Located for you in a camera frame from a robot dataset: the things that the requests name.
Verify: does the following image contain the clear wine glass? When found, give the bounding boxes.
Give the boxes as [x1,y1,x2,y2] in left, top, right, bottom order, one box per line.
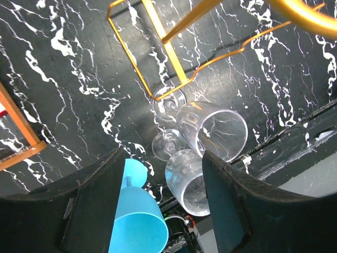
[152,129,210,217]
[151,90,248,162]

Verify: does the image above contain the blue plastic wine glass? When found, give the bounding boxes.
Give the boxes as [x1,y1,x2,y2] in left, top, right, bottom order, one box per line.
[108,159,169,253]

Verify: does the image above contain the orange wooden tiered shelf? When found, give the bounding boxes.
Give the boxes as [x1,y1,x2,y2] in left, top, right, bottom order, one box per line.
[1,83,47,171]

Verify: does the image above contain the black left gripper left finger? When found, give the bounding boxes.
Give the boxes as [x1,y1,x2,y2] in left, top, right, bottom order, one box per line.
[1,149,125,252]

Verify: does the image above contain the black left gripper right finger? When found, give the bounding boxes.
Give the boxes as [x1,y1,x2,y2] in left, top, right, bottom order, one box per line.
[202,151,336,252]

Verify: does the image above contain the gold wire wine glass rack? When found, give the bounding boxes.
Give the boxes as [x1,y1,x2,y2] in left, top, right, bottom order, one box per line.
[110,1,336,99]

